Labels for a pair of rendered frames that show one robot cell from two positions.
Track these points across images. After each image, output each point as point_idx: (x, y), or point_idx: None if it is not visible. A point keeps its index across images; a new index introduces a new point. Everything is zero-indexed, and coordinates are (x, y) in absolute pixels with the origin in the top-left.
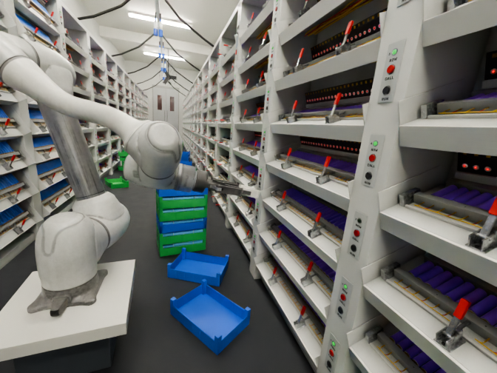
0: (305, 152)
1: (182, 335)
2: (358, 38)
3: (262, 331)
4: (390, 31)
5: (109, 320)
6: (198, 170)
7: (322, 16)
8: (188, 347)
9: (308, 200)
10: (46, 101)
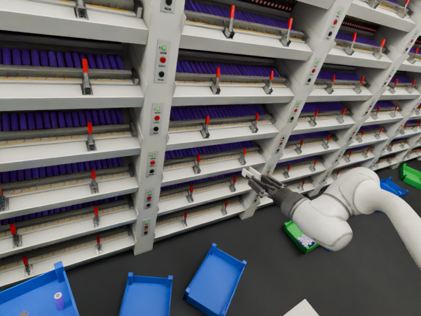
0: (178, 107)
1: (237, 301)
2: (245, 0)
3: (214, 242)
4: (317, 50)
5: (311, 311)
6: (291, 191)
7: None
8: (244, 291)
9: (198, 147)
10: None
